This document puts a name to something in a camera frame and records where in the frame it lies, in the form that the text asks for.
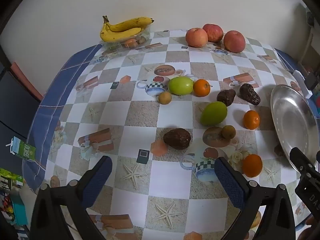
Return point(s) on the green and white carton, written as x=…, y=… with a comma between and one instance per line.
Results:
x=23, y=150

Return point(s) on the small tan longan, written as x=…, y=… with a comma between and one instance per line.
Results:
x=228, y=132
x=165, y=97

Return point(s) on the dark wrinkled date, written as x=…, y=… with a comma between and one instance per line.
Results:
x=177, y=138
x=250, y=94
x=226, y=97

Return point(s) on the green printed package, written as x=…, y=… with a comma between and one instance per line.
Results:
x=10, y=177

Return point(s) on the round metal plate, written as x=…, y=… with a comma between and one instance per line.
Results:
x=291, y=120

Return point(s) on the yellow banana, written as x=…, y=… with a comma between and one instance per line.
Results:
x=117, y=35

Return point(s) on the black power adapter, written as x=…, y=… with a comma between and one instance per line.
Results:
x=312, y=80

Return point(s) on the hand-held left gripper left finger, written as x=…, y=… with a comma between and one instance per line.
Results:
x=100, y=177

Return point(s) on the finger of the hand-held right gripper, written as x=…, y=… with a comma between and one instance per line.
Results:
x=300, y=159

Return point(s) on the red apple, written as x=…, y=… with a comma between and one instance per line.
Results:
x=214, y=32
x=196, y=38
x=234, y=41

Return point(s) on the white power strip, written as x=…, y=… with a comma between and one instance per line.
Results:
x=301, y=82

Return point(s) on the clear plastic container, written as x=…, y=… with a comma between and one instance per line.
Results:
x=145, y=35

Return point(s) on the teal cardboard box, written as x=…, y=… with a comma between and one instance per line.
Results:
x=20, y=211

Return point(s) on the dark cabinet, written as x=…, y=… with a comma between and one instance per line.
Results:
x=15, y=105

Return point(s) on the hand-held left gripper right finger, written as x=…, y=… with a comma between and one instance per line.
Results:
x=230, y=180

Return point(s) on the green jujube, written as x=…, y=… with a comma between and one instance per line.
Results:
x=180, y=86
x=214, y=113

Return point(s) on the orange tangerine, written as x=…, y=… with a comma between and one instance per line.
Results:
x=252, y=165
x=251, y=120
x=201, y=88

